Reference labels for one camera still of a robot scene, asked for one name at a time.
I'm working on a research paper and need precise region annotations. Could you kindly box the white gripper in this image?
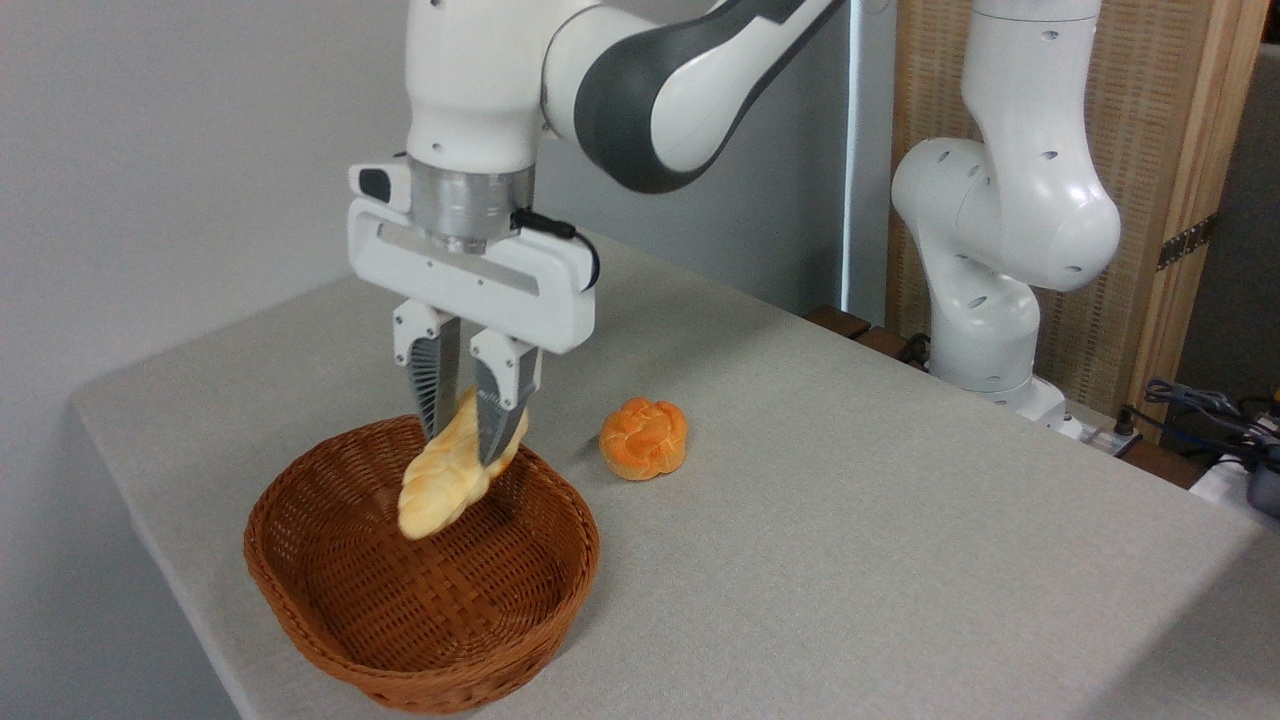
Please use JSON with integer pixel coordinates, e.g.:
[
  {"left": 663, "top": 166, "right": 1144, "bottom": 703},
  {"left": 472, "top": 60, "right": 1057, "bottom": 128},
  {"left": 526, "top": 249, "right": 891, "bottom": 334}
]
[{"left": 347, "top": 197, "right": 599, "bottom": 467}]

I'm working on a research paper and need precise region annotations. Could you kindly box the pale braided bread loaf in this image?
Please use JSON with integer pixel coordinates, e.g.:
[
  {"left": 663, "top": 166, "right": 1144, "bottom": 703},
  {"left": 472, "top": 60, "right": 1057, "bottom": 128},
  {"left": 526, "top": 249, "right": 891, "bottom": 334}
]
[{"left": 397, "top": 388, "right": 530, "bottom": 541}]

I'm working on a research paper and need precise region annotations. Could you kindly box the round orange bread roll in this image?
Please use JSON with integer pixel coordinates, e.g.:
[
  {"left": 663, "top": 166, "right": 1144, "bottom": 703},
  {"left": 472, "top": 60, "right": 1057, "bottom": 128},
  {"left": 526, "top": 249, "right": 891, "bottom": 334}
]
[{"left": 599, "top": 397, "right": 690, "bottom": 482}]

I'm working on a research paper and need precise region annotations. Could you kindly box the brown wicker basket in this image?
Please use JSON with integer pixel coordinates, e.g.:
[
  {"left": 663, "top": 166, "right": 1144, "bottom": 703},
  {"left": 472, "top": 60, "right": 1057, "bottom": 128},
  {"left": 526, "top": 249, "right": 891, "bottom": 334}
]
[{"left": 244, "top": 413, "right": 601, "bottom": 715}]

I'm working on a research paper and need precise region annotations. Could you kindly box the wooden woven screen panel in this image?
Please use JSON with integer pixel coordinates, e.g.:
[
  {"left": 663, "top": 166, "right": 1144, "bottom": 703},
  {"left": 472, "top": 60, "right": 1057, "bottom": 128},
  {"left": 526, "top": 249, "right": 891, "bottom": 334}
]
[{"left": 886, "top": 0, "right": 1271, "bottom": 441}]

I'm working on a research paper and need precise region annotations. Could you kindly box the dark metal hinge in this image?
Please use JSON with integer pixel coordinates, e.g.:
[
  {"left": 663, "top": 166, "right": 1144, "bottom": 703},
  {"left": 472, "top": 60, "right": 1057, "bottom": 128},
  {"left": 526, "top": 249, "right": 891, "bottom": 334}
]
[{"left": 1158, "top": 213, "right": 1219, "bottom": 271}]

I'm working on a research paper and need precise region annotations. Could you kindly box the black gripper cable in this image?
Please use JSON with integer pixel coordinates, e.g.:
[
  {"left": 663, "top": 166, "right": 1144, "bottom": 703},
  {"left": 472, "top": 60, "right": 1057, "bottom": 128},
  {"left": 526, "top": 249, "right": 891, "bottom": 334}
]
[{"left": 511, "top": 208, "right": 602, "bottom": 293}]

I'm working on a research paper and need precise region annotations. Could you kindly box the blue black cable bundle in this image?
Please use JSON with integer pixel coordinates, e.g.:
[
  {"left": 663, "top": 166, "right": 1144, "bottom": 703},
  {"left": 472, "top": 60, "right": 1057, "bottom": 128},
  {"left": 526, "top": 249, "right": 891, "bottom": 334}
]
[{"left": 1143, "top": 377, "right": 1280, "bottom": 471}]

